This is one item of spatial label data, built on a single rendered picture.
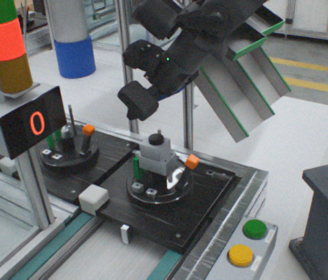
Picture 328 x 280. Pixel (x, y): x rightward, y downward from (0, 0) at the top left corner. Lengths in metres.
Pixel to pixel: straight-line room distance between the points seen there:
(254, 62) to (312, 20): 3.59
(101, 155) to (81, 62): 0.76
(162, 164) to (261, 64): 0.51
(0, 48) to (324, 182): 0.56
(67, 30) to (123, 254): 1.04
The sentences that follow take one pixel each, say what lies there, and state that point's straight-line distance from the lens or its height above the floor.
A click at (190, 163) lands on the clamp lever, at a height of 1.07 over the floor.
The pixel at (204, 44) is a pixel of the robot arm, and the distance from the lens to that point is 0.59.
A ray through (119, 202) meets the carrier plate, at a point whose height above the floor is 0.97.
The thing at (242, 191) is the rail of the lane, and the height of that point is 0.96.
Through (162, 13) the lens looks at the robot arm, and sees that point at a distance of 0.59.
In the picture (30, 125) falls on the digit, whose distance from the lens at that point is 0.61.
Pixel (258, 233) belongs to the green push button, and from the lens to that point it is 0.72.
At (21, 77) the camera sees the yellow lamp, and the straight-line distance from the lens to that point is 0.59.
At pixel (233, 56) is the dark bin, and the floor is 1.20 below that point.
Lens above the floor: 1.49
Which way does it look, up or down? 33 degrees down
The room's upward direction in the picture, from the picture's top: 3 degrees counter-clockwise
